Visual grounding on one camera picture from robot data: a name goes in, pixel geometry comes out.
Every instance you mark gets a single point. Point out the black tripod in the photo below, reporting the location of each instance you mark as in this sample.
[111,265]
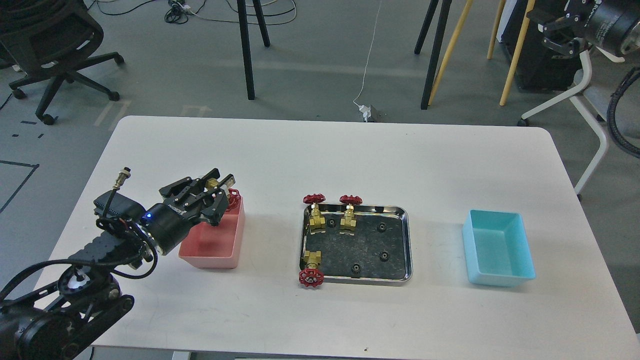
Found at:
[429,87]
[245,41]

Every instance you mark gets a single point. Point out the black office chair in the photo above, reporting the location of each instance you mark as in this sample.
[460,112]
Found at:
[52,40]

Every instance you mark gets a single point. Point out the metal tray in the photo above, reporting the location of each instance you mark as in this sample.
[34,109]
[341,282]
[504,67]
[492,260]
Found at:
[341,251]

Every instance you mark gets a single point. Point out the blue plastic box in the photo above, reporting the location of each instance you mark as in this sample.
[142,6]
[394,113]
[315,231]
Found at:
[496,247]

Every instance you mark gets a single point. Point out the brass valve red handle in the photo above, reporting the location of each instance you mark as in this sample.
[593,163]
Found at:
[233,195]

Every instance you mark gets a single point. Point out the pink plastic box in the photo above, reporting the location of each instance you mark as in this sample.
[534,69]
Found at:
[209,247]

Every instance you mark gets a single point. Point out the brass valve bottom left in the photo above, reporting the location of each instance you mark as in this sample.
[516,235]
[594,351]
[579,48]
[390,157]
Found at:
[310,275]

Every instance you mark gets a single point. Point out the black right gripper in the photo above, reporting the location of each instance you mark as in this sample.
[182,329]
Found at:
[612,25]

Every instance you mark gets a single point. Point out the brass valve top left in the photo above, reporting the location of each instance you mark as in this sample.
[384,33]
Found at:
[316,221]

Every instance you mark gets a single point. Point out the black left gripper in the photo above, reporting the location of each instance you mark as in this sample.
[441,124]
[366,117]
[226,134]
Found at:
[187,203]

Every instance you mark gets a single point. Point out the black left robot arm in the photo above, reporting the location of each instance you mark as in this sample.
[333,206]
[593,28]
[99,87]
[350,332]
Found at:
[55,309]

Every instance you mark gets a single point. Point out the black tripod right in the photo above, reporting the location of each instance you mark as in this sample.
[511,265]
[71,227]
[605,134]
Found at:
[429,87]

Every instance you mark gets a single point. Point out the black tripod left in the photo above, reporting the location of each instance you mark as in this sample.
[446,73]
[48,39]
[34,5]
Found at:
[245,41]

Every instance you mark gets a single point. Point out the brass valve top right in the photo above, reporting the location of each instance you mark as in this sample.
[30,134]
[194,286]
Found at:
[348,222]

